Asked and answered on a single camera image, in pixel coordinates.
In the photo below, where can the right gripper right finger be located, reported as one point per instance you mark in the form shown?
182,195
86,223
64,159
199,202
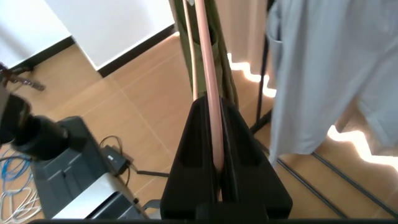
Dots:
258,189

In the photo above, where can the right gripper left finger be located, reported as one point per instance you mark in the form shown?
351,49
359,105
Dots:
186,186

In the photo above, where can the pink clothes hanger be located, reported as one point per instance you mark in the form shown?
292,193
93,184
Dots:
211,77

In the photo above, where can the pale grey shorts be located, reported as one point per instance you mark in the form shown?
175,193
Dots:
326,77

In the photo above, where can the green garment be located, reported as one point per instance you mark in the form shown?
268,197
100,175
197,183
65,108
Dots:
219,46

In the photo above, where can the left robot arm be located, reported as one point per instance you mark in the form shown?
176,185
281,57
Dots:
40,140

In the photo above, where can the black clothes rack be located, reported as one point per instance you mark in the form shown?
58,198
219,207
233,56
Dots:
261,77

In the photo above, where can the black power adapter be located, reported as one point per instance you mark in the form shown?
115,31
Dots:
115,160

